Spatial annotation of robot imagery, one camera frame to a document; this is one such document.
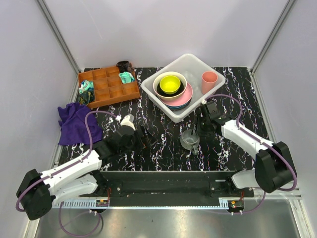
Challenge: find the teal white patterned cloth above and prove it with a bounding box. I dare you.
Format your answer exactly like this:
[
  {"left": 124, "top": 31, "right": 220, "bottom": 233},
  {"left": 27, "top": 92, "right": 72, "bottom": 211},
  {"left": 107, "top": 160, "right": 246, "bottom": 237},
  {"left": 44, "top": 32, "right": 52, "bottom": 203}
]
[{"left": 78, "top": 80, "right": 94, "bottom": 94}]

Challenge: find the purple cloth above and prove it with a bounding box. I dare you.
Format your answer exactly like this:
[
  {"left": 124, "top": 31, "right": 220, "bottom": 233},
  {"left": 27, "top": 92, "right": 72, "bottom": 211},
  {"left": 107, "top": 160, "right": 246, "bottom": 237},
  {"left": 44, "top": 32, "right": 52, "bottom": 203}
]
[{"left": 57, "top": 103, "right": 91, "bottom": 145}]

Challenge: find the grey ceramic mug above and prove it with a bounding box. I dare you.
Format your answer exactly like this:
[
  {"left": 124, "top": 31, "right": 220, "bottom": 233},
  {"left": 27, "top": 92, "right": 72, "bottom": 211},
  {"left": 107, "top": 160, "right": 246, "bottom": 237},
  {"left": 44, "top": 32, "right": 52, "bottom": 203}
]
[{"left": 180, "top": 129, "right": 200, "bottom": 155}]

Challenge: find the orange wooden divided tray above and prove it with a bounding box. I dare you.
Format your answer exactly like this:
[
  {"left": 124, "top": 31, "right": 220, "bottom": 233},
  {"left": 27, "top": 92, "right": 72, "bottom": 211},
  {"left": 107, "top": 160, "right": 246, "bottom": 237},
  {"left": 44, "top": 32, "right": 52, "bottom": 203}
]
[{"left": 78, "top": 66, "right": 140, "bottom": 109}]

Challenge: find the black saucer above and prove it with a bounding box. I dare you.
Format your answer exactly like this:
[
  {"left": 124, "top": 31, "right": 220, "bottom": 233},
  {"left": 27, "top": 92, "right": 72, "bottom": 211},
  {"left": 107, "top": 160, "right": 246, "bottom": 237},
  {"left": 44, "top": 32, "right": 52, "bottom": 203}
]
[{"left": 157, "top": 81, "right": 185, "bottom": 97}]

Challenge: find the cream white bowl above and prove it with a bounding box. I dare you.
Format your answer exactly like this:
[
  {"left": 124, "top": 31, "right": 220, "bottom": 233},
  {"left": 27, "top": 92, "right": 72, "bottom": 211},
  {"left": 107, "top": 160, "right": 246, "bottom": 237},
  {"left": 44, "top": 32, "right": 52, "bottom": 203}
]
[{"left": 153, "top": 71, "right": 187, "bottom": 101}]

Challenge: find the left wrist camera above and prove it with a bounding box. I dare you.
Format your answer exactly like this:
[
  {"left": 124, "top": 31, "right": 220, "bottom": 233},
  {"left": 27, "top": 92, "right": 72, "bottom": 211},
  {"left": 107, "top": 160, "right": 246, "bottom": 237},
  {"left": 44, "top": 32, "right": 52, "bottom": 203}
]
[{"left": 115, "top": 114, "right": 136, "bottom": 131}]

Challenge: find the translucent white plastic bin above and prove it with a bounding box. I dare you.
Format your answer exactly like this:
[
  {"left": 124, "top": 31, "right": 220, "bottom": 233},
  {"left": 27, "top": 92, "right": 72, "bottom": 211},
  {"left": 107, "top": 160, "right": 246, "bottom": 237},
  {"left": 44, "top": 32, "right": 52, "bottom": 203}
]
[{"left": 141, "top": 54, "right": 225, "bottom": 123}]

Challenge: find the dark brown cup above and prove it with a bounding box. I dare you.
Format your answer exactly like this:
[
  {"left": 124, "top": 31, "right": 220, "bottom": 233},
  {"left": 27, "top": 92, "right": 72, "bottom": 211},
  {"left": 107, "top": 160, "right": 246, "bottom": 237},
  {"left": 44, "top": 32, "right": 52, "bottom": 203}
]
[{"left": 116, "top": 60, "right": 133, "bottom": 73}]

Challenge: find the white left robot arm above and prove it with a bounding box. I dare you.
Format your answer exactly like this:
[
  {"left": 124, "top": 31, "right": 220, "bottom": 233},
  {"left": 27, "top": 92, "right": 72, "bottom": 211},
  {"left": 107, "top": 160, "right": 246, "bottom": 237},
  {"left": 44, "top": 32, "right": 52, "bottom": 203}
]
[{"left": 16, "top": 125, "right": 157, "bottom": 221}]

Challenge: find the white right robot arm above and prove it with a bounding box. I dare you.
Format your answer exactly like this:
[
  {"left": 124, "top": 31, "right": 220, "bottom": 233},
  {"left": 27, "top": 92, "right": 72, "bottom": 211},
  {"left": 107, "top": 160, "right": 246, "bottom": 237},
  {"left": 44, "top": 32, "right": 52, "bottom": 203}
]
[{"left": 192, "top": 102, "right": 297, "bottom": 197}]

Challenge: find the pink plastic cup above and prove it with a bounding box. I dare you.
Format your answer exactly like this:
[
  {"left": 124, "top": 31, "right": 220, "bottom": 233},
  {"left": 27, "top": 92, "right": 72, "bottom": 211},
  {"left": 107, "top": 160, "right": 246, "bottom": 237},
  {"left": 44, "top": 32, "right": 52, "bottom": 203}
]
[{"left": 202, "top": 71, "right": 218, "bottom": 94}]

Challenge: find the mint green rolled cloth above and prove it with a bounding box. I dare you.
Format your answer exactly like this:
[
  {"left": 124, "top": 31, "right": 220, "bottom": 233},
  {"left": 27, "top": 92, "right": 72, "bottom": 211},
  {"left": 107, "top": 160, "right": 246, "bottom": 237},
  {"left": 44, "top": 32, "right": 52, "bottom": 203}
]
[{"left": 118, "top": 71, "right": 135, "bottom": 84}]

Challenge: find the teal ceramic floral plate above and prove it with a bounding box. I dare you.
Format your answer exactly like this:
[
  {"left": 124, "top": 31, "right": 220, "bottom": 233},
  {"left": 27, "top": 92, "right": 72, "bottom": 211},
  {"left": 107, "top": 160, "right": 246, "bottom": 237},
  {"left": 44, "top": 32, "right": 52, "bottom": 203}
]
[{"left": 167, "top": 104, "right": 189, "bottom": 111}]

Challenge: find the pink plastic plate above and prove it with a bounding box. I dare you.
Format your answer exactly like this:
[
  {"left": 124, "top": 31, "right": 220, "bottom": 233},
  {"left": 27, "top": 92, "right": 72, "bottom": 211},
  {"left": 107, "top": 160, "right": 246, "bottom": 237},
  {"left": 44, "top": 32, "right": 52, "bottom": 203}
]
[{"left": 161, "top": 83, "right": 193, "bottom": 107}]

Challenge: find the yellow plastic bowl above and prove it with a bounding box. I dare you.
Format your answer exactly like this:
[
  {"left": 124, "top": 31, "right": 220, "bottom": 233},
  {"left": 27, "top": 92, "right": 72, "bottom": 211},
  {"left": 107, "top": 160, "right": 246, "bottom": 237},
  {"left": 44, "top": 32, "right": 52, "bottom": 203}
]
[{"left": 159, "top": 75, "right": 181, "bottom": 95}]

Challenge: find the blue dotted scalloped plate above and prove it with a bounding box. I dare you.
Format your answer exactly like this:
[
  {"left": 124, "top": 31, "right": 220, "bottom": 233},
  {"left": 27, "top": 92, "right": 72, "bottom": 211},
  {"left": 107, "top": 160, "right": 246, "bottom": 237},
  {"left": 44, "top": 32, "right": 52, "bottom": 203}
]
[{"left": 165, "top": 102, "right": 190, "bottom": 111}]

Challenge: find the dark green patterned cloth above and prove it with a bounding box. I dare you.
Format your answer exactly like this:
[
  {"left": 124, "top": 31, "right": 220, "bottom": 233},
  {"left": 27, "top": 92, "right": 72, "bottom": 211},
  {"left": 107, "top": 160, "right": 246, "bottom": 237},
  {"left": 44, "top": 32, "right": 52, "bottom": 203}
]
[{"left": 78, "top": 91, "right": 95, "bottom": 105}]

